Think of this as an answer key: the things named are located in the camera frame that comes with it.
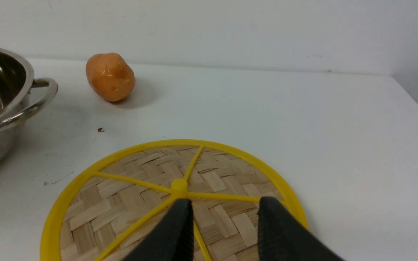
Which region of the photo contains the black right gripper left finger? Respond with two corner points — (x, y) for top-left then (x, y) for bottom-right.
(123, 199), (194, 261)

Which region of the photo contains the stainless steel two-handled pot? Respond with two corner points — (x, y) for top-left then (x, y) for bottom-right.
(0, 48), (58, 162)

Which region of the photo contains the brown potato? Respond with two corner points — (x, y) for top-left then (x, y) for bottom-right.
(86, 53), (136, 103)

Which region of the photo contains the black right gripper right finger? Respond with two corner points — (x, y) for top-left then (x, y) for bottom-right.
(258, 197), (343, 261)

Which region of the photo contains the woven bamboo lid yellow frame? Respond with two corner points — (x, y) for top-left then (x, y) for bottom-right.
(40, 139), (308, 261)

